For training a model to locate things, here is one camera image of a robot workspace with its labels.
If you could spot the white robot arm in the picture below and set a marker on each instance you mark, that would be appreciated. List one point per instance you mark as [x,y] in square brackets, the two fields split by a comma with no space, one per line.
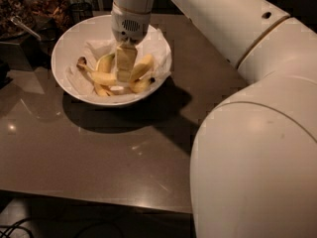
[253,168]

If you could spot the white paper liner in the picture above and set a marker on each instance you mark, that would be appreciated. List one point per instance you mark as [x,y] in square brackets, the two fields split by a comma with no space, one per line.
[82,85]

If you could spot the right upright yellow banana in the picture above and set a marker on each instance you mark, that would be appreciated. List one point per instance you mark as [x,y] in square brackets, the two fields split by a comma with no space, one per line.
[141,85]

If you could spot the metal scoop spoon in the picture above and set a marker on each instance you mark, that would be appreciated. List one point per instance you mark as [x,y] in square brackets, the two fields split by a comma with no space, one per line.
[15,20]

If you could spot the glass jar with snacks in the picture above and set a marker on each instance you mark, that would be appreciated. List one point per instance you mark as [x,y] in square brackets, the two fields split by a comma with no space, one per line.
[14,8]

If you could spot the greenish left banana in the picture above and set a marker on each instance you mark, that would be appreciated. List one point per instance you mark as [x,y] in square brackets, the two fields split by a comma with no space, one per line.
[103,77]

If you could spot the long front yellow banana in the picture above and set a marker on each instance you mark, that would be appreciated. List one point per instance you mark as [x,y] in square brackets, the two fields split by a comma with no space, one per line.
[140,69]

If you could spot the white ceramic bowl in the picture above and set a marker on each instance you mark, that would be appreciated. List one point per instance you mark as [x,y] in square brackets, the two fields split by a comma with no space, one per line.
[70,45]

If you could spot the dark metal mesh cup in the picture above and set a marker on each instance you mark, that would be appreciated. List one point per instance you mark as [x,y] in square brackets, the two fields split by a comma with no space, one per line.
[80,12]

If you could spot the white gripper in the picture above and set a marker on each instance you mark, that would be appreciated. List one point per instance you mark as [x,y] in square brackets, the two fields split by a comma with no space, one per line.
[129,26]

